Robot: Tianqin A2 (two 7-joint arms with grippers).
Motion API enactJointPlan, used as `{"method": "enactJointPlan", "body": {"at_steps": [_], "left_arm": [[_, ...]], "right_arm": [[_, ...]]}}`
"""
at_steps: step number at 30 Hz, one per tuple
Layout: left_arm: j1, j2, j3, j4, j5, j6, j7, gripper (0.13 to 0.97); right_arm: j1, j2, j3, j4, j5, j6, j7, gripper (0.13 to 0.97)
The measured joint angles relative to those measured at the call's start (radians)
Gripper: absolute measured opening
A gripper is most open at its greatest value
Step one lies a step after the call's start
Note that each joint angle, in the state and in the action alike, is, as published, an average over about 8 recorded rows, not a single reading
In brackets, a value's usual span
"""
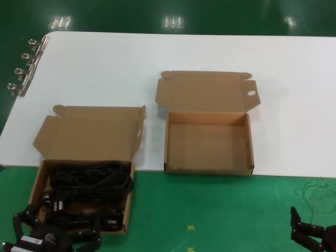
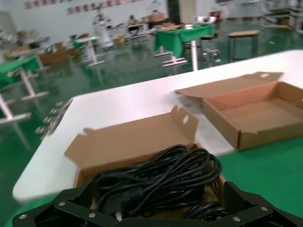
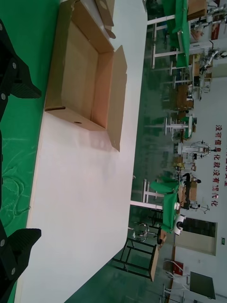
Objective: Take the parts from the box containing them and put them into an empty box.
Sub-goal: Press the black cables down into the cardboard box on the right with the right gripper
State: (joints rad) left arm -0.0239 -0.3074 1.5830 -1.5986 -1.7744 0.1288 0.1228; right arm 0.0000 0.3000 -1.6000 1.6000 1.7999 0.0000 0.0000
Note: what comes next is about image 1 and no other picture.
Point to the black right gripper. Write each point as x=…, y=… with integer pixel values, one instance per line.
x=330, y=237

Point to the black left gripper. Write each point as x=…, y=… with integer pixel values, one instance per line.
x=56, y=240

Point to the open brown cardboard box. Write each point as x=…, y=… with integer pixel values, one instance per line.
x=204, y=92
x=92, y=131

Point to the black power adapter plug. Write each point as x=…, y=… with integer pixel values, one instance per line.
x=113, y=218

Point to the green table cloth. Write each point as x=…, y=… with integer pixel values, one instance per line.
x=210, y=210

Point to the silver metal binder clip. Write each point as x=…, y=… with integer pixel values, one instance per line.
x=31, y=73
x=46, y=43
x=38, y=59
x=24, y=89

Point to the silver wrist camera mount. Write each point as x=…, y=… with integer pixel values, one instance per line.
x=29, y=242

